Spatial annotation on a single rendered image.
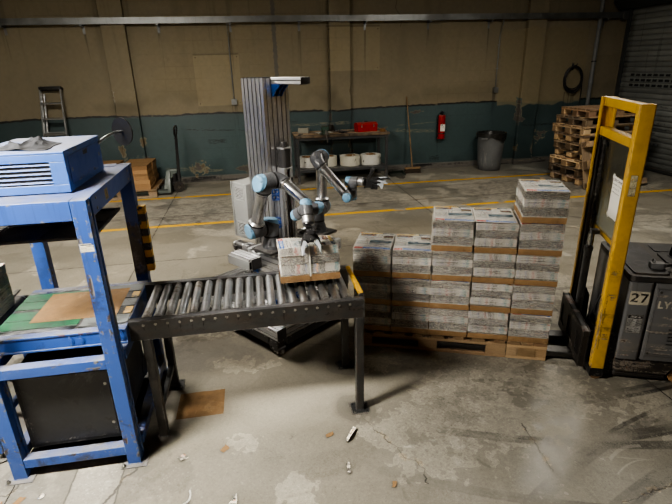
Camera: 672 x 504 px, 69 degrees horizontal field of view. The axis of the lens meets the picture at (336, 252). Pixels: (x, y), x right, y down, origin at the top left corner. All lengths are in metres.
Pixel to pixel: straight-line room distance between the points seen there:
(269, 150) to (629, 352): 2.91
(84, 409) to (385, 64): 8.52
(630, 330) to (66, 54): 9.42
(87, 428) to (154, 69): 7.72
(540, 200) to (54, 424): 3.24
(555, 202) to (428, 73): 7.26
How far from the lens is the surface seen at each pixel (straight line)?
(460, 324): 3.83
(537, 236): 3.59
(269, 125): 3.75
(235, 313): 2.85
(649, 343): 3.94
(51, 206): 2.57
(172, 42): 9.97
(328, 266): 3.06
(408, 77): 10.38
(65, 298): 3.43
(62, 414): 3.21
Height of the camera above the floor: 2.10
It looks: 21 degrees down
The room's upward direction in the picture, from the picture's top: 1 degrees counter-clockwise
